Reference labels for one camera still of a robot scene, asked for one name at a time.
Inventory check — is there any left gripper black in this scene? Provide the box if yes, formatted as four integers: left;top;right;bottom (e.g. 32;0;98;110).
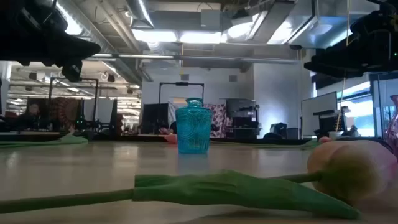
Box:
0;0;102;67

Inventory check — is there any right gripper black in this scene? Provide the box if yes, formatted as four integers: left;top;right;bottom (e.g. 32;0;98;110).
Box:
303;9;398;78

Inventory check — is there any purple glass vase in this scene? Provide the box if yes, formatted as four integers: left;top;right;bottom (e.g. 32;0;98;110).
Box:
384;94;398;156

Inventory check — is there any blue glass vase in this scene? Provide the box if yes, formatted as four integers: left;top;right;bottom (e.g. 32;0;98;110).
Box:
175;97;213;155

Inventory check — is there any white board panel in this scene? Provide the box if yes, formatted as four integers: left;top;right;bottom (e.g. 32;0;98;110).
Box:
300;91;338;138

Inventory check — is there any red mandala tapestry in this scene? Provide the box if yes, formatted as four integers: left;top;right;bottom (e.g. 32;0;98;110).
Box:
48;96;84;131

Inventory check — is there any person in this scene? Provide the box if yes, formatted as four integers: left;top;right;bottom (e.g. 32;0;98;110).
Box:
159;120;178;135
18;102;47;131

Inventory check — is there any black office chair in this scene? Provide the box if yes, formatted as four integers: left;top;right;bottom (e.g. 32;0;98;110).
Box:
262;122;300;140

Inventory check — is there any ceiling light panel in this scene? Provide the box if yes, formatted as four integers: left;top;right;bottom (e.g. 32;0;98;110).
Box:
132;28;228;44

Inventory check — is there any black monitor screen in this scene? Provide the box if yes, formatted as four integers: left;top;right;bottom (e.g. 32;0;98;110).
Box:
141;102;170;135

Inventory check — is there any black equipment rack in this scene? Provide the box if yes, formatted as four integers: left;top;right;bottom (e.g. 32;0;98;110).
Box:
225;98;261;139

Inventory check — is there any grey ceiling pipe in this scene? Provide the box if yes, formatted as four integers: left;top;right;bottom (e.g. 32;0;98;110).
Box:
90;53;300;65

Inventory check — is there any grey ceiling box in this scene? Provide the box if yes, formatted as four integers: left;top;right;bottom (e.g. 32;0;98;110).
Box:
200;8;222;28

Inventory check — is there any pink patterned cloth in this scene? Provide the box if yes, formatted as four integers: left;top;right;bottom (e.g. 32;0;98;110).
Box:
211;103;228;139

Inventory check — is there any round silver ventilation duct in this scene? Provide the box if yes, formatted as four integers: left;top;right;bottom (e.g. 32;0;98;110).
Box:
57;0;147;86
126;0;155;29

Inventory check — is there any black gantry frame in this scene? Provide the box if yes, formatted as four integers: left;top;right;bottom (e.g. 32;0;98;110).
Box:
48;77;100;134
159;82;205;105

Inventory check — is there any large silver ventilation duct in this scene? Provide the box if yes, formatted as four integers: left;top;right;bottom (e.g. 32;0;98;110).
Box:
267;0;371;49

